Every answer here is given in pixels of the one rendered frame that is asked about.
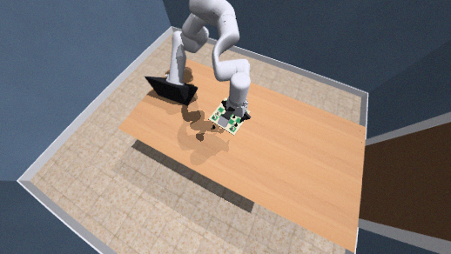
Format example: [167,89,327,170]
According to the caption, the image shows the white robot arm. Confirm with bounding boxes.
[165,0,251,107]

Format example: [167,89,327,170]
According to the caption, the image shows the green and cream chessboard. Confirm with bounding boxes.
[208,103,244,135]

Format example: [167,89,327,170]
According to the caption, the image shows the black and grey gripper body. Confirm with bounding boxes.
[225,97,247,117]

